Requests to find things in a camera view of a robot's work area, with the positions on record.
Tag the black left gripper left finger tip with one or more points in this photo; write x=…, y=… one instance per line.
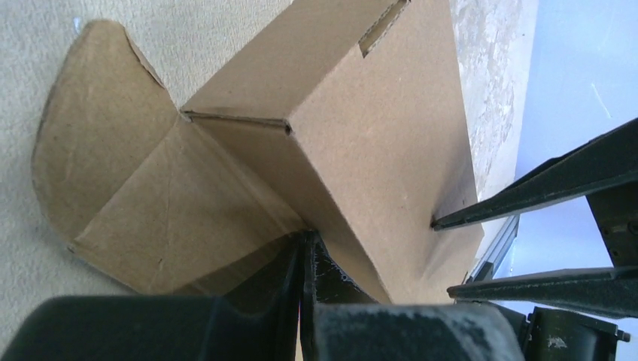
x=257, y=320

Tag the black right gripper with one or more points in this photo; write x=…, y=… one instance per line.
x=572, y=319

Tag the brown cardboard box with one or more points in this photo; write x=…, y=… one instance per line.
x=342, y=116

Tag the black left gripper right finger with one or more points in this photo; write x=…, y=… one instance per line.
x=340, y=321

